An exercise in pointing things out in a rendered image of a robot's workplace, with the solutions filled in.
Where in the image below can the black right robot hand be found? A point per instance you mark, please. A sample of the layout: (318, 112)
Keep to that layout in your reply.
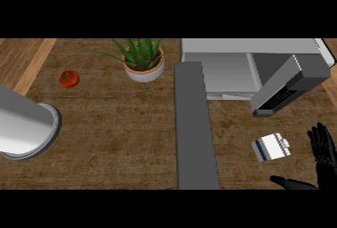
(326, 154)

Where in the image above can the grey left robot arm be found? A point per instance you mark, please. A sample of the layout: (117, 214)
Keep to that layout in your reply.
(24, 124)

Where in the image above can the grey microwave door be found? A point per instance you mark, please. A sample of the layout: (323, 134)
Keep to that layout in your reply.
(194, 127)

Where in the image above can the white microwave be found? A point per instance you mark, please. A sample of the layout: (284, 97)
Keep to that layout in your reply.
(259, 71)

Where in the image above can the green plant in white pot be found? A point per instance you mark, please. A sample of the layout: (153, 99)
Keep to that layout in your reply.
(141, 61)

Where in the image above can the red tomato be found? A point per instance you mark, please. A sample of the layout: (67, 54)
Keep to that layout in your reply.
(68, 78)

